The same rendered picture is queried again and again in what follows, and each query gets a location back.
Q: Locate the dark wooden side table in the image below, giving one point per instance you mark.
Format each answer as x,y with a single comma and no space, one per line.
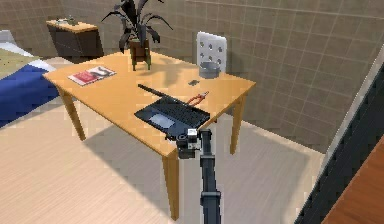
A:
75,40

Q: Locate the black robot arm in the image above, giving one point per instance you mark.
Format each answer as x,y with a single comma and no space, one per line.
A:
209,173

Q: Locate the dark framed room door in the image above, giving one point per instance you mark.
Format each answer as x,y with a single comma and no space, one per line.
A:
350,160

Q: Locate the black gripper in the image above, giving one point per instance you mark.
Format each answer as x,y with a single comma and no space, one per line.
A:
184,145

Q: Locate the dark potted house plant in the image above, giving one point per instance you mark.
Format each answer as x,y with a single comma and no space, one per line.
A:
138,33

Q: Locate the black laptop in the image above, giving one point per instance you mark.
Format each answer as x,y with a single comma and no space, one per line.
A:
173,114

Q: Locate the small green object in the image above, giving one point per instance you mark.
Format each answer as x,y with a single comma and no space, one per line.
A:
69,20

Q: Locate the bed with blue blanket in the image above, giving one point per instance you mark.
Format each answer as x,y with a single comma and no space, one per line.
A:
20,80

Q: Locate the small grey flat object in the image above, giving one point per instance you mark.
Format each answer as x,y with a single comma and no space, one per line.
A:
192,82

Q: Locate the red and white book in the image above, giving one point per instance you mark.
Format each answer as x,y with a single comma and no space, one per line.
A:
91,75

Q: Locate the light wooden table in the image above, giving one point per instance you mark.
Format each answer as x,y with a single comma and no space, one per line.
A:
140,90

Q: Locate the white perforated chair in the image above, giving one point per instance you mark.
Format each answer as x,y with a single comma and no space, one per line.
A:
211,48

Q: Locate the grey round bowl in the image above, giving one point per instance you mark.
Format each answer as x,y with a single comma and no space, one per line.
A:
209,69

